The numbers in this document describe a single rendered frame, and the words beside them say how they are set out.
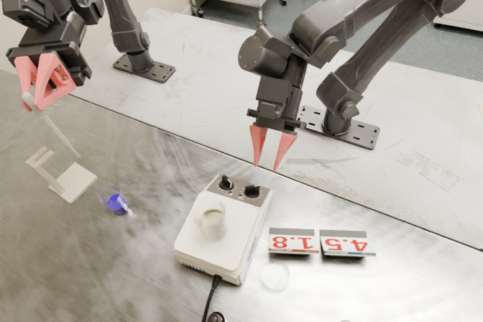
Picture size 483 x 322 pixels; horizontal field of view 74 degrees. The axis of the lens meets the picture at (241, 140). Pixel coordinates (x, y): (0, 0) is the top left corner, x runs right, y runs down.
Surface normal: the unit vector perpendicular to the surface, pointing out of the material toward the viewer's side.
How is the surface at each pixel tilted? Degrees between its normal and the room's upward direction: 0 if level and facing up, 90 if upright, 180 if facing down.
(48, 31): 1
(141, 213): 0
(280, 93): 39
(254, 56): 48
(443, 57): 0
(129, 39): 78
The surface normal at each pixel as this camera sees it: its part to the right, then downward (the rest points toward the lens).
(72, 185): -0.07, -0.60
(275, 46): 0.40, 0.72
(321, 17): -0.33, -0.47
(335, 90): -0.72, -0.13
